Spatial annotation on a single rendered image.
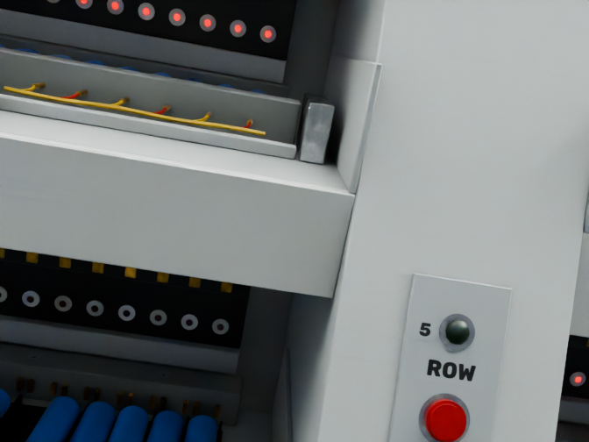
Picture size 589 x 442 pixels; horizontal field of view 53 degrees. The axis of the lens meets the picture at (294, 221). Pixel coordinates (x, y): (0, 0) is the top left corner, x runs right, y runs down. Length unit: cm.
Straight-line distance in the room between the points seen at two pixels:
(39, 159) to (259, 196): 8
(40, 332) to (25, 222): 18
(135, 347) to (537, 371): 25
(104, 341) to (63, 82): 18
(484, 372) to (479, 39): 13
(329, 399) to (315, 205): 7
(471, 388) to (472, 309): 3
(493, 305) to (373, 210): 6
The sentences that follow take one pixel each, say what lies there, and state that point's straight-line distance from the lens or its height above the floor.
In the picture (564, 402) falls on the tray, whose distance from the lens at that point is 47.
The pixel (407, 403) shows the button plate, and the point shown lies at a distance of 24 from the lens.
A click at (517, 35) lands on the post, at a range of 27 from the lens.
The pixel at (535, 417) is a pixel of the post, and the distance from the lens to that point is 26.
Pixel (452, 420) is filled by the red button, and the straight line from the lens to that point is 24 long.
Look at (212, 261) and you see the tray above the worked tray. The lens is 24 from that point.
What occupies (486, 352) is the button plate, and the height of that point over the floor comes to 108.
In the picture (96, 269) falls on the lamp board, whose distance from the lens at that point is 40.
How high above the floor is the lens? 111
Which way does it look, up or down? 3 degrees up
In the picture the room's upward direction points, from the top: 9 degrees clockwise
